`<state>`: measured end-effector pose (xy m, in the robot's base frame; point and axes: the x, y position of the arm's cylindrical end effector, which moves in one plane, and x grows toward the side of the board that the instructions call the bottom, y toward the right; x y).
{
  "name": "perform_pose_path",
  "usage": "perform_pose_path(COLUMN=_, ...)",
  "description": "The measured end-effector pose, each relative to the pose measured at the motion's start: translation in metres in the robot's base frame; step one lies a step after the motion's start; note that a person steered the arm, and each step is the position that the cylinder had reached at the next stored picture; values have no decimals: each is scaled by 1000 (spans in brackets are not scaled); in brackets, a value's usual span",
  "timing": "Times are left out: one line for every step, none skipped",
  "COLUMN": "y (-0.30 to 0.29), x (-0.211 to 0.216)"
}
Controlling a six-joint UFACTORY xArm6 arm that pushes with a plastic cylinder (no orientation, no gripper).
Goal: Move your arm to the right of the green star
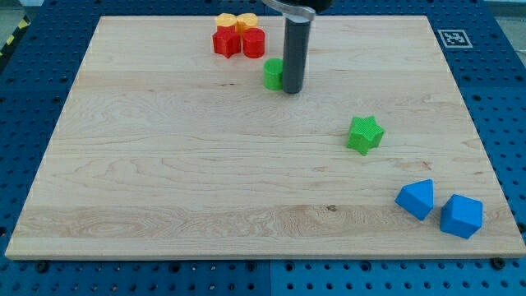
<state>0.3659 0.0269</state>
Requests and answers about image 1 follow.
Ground blue triangular prism block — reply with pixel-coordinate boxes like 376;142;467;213
394;179;434;220

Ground red cylinder block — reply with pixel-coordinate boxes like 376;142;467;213
242;28;265;58

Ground black white fiducial marker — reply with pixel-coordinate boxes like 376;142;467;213
438;29;473;49

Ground yellow hexagon block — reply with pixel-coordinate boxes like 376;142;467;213
236;13;259;35

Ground green cylinder block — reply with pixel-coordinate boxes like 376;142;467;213
263;58;283;90

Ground light wooden board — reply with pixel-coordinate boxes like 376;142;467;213
6;16;525;261

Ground blue cube block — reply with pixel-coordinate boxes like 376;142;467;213
440;194;483;239

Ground green star block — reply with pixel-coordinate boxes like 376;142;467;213
347;116;385;155

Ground red star block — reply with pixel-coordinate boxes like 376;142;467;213
212;25;242;58

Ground yellow star block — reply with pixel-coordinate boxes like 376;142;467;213
215;13;238;31

